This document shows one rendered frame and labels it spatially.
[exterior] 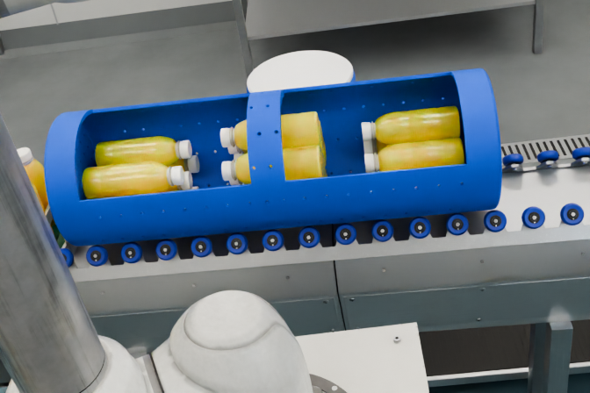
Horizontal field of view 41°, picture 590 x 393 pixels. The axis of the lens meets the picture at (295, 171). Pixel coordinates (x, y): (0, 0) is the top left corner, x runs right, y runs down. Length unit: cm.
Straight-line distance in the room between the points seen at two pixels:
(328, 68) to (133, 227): 73
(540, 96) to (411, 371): 283
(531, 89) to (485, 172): 251
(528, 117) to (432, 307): 212
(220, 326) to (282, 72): 122
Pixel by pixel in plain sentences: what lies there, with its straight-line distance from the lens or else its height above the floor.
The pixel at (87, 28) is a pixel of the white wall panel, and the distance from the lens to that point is 518.
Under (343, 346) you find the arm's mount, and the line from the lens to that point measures 127.
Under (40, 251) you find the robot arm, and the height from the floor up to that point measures 153.
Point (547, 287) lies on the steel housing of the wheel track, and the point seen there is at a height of 79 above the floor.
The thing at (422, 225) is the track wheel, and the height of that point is 97.
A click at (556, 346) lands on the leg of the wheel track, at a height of 57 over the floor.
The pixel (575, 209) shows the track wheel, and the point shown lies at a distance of 165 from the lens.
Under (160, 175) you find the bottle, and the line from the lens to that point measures 159.
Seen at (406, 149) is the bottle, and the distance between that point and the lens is 160.
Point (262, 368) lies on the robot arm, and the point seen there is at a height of 129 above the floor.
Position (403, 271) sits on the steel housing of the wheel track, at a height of 87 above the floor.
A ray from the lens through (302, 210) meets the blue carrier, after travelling 153.
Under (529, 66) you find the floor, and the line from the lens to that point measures 420.
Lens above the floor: 199
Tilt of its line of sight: 35 degrees down
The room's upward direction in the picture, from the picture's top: 9 degrees counter-clockwise
